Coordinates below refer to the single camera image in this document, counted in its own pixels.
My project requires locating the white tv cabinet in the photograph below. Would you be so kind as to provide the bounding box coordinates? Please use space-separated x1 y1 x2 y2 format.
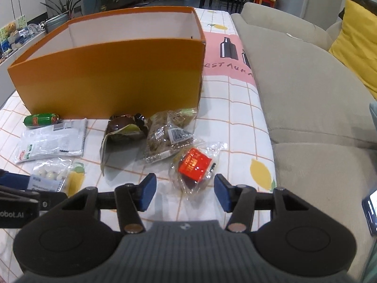
0 31 45 107

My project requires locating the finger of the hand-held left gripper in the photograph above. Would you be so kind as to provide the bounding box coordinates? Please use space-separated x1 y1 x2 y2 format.
0 186 69 212
0 169 30 187

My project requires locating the beige sofa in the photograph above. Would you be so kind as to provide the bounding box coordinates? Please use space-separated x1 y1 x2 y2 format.
230 2 377 244

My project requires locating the pile of small toys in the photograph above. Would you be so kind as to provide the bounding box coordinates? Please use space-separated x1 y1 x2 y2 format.
0 16 45 57

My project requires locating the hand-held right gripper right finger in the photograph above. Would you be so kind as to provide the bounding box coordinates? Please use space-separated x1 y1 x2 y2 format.
214 174 310 233

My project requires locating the white plastic packet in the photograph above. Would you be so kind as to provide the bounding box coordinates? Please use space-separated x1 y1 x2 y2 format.
14 118 89 164

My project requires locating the orange cardboard box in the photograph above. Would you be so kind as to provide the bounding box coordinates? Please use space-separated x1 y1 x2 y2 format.
7 6 207 120

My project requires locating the clear brown snack packet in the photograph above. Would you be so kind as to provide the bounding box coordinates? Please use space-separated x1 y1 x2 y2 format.
144 107 207 163

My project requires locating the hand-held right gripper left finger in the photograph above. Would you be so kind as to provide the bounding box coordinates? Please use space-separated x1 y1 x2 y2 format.
59 173 157 234

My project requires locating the long leaved potted plant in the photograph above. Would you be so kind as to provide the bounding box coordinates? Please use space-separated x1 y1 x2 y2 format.
40 0 86 22

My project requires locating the yellow cushion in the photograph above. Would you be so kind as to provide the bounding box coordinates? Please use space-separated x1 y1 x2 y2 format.
328 0 377 100

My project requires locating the dark cushion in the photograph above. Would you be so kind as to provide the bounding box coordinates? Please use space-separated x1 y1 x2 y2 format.
339 0 377 20

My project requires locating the grey trash bin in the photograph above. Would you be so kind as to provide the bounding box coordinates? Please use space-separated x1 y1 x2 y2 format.
45 13 70 33

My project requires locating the pastry red label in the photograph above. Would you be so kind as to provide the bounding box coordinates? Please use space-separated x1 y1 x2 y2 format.
168 141 229 196

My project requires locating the smartphone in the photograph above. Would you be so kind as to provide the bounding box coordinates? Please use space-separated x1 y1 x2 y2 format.
361 187 377 237

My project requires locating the dark green snack packet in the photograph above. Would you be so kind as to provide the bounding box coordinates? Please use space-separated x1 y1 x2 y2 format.
100 113 148 178

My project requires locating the clear quail egg packet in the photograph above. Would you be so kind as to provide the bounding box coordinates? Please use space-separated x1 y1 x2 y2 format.
30 158 74 196

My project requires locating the green sausage stick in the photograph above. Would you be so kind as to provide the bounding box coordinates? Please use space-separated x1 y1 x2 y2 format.
24 112 63 129

